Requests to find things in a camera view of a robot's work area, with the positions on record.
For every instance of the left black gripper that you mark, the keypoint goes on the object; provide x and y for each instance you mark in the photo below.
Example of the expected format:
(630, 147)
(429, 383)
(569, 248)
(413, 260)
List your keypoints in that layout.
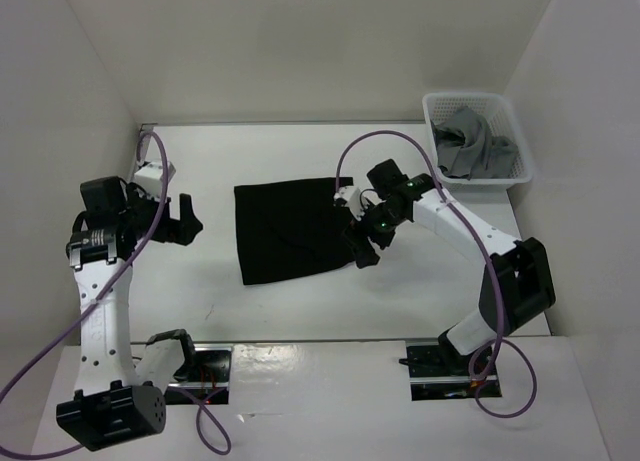
(181, 230)

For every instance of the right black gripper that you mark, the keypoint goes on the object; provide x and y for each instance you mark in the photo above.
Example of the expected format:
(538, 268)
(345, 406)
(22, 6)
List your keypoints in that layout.
(357, 233)

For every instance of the black skirt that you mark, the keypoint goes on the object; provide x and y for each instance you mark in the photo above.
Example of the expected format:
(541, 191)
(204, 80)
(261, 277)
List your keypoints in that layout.
(289, 230)

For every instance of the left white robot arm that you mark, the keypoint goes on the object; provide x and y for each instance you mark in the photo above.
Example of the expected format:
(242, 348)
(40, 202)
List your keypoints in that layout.
(118, 399)

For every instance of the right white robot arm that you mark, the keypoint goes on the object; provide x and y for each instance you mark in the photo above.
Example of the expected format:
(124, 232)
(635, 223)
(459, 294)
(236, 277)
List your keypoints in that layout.
(516, 281)

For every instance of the grey skirt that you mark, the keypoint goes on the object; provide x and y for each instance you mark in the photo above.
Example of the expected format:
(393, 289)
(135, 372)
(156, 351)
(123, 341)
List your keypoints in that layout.
(467, 149)

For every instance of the white plastic basket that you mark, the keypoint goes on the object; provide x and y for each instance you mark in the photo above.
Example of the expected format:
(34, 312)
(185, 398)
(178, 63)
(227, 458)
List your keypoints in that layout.
(438, 107)

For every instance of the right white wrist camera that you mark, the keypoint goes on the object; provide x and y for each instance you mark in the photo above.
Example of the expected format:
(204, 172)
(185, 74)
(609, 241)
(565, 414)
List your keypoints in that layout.
(352, 199)

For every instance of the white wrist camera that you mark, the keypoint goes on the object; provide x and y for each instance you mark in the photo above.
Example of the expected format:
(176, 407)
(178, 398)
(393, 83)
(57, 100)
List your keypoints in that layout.
(151, 178)
(352, 199)

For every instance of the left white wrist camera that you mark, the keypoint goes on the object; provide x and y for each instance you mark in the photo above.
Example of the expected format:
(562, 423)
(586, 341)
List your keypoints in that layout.
(151, 178)

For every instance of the aluminium table edge rail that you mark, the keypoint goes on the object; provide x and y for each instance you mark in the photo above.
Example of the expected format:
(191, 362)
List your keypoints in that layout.
(143, 141)

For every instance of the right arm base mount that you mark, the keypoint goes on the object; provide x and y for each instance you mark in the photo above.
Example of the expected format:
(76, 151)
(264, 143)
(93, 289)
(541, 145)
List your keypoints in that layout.
(437, 374)

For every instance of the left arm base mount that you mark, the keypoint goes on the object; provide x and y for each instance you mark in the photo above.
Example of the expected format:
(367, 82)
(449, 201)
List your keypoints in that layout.
(207, 379)

